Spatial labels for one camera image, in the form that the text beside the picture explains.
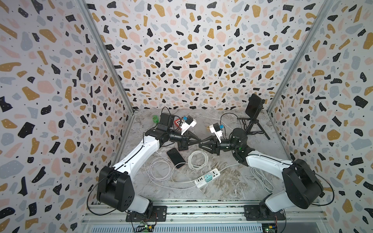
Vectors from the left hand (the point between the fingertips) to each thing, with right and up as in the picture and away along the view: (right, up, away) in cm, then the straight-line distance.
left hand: (200, 141), depth 71 cm
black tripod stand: (+36, +7, +29) cm, 47 cm away
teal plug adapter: (+4, -21, +8) cm, 23 cm away
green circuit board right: (+34, -43, 0) cm, 55 cm away
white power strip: (+1, -24, +11) cm, 26 cm away
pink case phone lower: (-15, -13, +22) cm, 30 cm away
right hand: (0, -3, 0) cm, 3 cm away
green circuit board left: (-26, -42, -1) cm, 49 cm away
